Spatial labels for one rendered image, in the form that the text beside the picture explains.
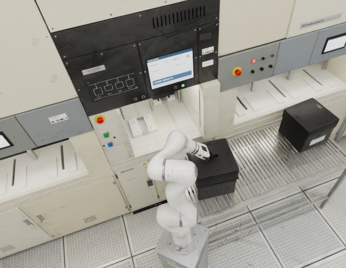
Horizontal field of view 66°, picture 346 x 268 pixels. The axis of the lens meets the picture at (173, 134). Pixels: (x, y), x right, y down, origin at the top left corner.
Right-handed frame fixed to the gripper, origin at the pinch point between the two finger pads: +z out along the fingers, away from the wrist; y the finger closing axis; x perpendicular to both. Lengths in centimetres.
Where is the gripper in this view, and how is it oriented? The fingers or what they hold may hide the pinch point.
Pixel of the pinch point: (211, 155)
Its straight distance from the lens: 180.6
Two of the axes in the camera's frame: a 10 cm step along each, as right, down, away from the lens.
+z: 7.5, 3.3, 5.7
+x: -6.3, 6.1, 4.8
